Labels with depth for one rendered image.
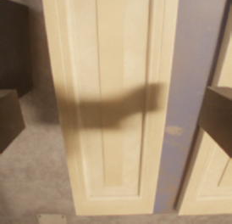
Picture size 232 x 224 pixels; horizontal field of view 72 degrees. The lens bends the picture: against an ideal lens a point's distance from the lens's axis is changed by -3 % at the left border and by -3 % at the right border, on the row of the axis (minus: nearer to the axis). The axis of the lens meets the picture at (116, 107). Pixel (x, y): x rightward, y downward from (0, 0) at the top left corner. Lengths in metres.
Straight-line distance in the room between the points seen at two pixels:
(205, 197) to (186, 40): 0.37
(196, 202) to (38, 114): 1.39
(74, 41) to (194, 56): 0.20
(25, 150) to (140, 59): 1.71
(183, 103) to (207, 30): 0.13
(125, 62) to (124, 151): 0.17
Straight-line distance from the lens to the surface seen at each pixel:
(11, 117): 0.21
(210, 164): 0.43
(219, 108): 0.19
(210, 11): 0.32
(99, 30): 0.26
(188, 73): 0.32
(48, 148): 1.77
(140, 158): 0.36
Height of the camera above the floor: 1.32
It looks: 67 degrees down
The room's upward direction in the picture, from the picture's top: 177 degrees clockwise
